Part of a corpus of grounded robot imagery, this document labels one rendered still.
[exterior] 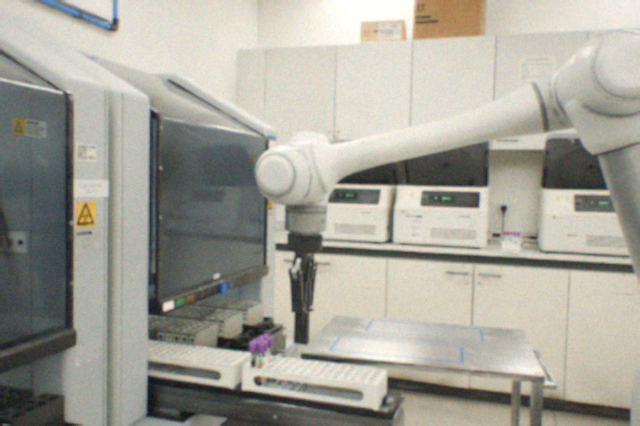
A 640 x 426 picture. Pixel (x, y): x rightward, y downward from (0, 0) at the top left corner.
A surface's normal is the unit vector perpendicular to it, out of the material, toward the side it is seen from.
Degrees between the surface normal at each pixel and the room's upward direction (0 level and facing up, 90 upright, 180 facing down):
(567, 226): 90
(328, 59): 90
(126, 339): 90
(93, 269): 90
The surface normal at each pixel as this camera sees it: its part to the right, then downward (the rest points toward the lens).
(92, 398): 0.95, 0.04
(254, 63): -0.31, 0.04
